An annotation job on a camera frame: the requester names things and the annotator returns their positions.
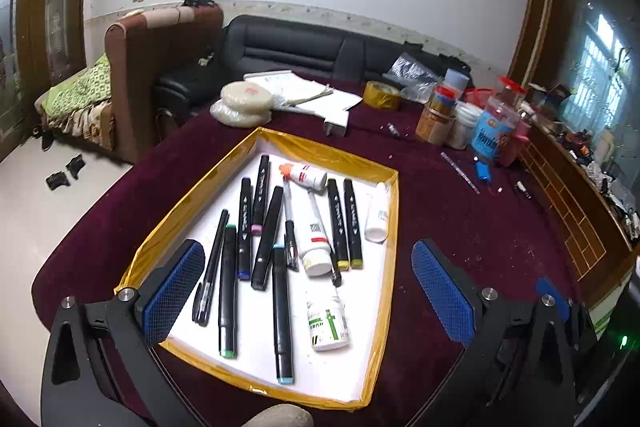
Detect white papers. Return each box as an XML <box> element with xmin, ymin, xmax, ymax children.
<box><xmin>243</xmin><ymin>70</ymin><xmax>362</xmax><ymax>119</ymax></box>

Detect black marker green end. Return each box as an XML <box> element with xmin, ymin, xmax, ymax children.
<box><xmin>218</xmin><ymin>225</ymin><xmax>236</xmax><ymax>359</ymax></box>

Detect black marker yellow end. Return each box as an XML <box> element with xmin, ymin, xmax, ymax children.
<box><xmin>328</xmin><ymin>178</ymin><xmax>350</xmax><ymax>271</ymax></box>

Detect black marker pink end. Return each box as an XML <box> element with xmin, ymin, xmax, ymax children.
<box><xmin>250</xmin><ymin>155</ymin><xmax>270</xmax><ymax>236</ymax></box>

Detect white bottle orange cap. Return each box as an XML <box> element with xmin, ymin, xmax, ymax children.
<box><xmin>279</xmin><ymin>162</ymin><xmax>328</xmax><ymax>193</ymax></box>

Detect black marker blue end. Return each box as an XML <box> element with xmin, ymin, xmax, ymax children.
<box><xmin>236</xmin><ymin>178</ymin><xmax>252</xmax><ymax>281</ymax></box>

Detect brown armchair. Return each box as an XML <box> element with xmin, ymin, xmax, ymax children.
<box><xmin>34</xmin><ymin>3</ymin><xmax>226</xmax><ymax>166</ymax></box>

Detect pink cup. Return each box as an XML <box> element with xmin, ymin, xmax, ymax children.
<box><xmin>498</xmin><ymin>108</ymin><xmax>532</xmax><ymax>167</ymax></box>

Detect black sofa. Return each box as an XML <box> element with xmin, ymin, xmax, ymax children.
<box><xmin>151</xmin><ymin>15</ymin><xmax>471</xmax><ymax>124</ymax></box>

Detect blue labelled plastic jar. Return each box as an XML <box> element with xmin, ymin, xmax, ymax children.
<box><xmin>471</xmin><ymin>95</ymin><xmax>520</xmax><ymax>164</ymax></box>

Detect black marker yellow band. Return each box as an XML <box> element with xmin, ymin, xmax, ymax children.
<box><xmin>343</xmin><ymin>178</ymin><xmax>363</xmax><ymax>269</ymax></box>

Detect yellow tape roll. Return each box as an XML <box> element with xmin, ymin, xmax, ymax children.
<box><xmin>362</xmin><ymin>81</ymin><xmax>400</xmax><ymax>110</ymax></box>

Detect silver tweezers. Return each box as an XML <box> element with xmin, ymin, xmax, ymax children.
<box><xmin>440</xmin><ymin>152</ymin><xmax>480</xmax><ymax>195</ymax></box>

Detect black marker light-blue band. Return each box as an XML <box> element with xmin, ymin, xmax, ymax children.
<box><xmin>271</xmin><ymin>246</ymin><xmax>294</xmax><ymax>385</ymax></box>

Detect thin black pen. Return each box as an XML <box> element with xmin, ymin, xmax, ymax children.
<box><xmin>192</xmin><ymin>209</ymin><xmax>229</xmax><ymax>327</ymax></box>

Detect white tub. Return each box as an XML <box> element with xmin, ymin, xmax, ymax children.
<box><xmin>446</xmin><ymin>101</ymin><xmax>483</xmax><ymax>150</ymax></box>

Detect yellow-edged white tray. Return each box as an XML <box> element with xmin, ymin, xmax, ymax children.
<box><xmin>120</xmin><ymin>128</ymin><xmax>399</xmax><ymax>411</ymax></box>

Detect wooden cabinet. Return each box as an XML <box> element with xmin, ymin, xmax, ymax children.
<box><xmin>520</xmin><ymin>124</ymin><xmax>639</xmax><ymax>308</ymax></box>

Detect blue battery pack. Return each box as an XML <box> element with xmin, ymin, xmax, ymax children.
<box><xmin>474</xmin><ymin>160</ymin><xmax>491</xmax><ymax>183</ymax></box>

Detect white round discs stack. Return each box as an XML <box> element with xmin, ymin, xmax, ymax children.
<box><xmin>209</xmin><ymin>81</ymin><xmax>273</xmax><ymax>128</ymax></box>

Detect black marker plain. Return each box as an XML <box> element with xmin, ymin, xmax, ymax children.
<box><xmin>250</xmin><ymin>186</ymin><xmax>283</xmax><ymax>291</ymax></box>

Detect small white bottle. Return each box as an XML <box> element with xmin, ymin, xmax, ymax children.
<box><xmin>364</xmin><ymin>182</ymin><xmax>390</xmax><ymax>244</ymax></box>
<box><xmin>296</xmin><ymin>218</ymin><xmax>332</xmax><ymax>277</ymax></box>

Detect white plastic bottle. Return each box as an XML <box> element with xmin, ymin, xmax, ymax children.
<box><xmin>306</xmin><ymin>285</ymin><xmax>350</xmax><ymax>352</ymax></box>

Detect metal clip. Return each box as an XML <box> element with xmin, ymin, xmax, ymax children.
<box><xmin>515</xmin><ymin>181</ymin><xmax>532</xmax><ymax>199</ymax></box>

